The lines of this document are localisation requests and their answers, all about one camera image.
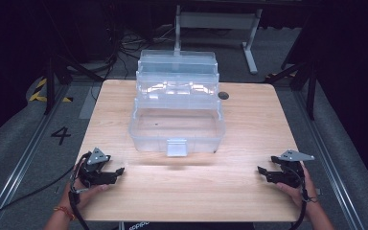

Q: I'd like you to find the long black floor cable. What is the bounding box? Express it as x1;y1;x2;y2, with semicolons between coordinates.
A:
0;165;75;226

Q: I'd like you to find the person's left hand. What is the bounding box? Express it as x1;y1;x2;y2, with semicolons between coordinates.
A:
57;159;112;213

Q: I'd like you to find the clear plastic storage box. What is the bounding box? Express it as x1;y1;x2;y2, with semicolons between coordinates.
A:
126;49;227;158

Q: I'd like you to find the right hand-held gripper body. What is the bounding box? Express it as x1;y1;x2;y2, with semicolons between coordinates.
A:
270;149;316;189

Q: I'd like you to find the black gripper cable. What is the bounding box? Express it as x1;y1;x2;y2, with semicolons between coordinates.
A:
68;150;92;230
287;165;319;230

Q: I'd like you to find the black floor cable bundle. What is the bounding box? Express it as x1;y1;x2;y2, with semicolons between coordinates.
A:
106;27;184;82

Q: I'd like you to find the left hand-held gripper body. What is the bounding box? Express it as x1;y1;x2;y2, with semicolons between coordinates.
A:
77;147;117;189

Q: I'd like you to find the metal floor rail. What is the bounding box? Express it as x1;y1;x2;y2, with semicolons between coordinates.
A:
291;89;367;230
0;81;74;230

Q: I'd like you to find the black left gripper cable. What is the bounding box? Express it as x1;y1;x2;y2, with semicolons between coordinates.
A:
68;150;92;230

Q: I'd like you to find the white metal desk frame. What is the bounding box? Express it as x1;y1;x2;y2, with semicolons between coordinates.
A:
171;4;264;76

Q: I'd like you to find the black tripod stand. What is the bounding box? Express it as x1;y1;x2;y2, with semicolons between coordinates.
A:
43;52;104;116
266;58;318;122

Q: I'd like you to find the person's dark printed clothing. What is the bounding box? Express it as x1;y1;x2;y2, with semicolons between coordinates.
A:
121;220;255;230

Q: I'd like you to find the orange bead bracelet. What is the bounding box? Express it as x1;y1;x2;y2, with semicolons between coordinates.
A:
53;205;77;221

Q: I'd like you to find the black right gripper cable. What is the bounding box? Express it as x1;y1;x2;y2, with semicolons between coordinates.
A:
287;165;319;230

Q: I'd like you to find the person's right hand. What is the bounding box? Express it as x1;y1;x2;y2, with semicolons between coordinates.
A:
276;162;319;210

